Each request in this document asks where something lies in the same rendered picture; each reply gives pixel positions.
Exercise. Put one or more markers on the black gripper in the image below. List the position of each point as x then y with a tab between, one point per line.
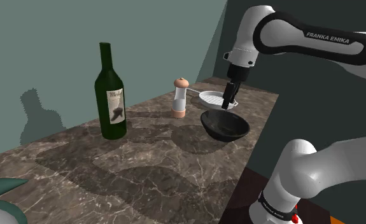
238	74

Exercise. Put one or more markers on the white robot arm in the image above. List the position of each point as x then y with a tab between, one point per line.
297	173

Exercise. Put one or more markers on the white grill pan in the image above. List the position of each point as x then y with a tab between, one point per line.
212	99

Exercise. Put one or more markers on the black bowl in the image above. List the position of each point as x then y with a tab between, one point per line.
224	125

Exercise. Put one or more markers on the white and tan pepper mill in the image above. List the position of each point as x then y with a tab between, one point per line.
180	99

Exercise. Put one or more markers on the dark robot stand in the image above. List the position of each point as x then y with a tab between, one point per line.
246	189

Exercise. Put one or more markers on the dark green wine bottle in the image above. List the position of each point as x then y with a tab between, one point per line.
109	93

